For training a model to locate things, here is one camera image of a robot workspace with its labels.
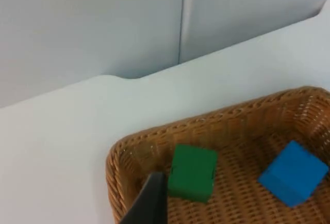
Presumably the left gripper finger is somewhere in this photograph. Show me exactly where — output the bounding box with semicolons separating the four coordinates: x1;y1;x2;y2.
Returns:
120;171;169;224

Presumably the green cube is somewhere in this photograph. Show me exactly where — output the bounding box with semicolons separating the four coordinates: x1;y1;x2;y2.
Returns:
167;144;219;204

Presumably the blue cube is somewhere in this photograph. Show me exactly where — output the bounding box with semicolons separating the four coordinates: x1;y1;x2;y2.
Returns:
257;140;330;208

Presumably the brown wicker basket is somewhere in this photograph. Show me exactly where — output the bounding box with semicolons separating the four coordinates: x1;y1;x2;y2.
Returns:
105;86;330;224

